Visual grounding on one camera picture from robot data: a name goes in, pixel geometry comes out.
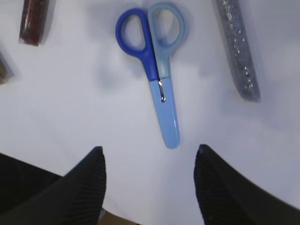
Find red glitter pen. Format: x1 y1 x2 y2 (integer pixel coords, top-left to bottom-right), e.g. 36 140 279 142
19 0 49 46

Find blue scissors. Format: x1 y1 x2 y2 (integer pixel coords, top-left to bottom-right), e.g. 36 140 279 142
115 2 186 149

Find silver glitter pen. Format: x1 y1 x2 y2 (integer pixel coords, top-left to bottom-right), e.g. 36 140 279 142
215 0 261 102

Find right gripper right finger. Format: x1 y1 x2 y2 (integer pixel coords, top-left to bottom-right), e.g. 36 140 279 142
194 144 300 225

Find gold glitter pen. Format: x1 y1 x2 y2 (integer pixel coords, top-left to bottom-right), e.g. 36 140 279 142
0 53 14 85

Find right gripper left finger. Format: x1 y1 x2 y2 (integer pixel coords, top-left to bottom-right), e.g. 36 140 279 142
0 147 106 225

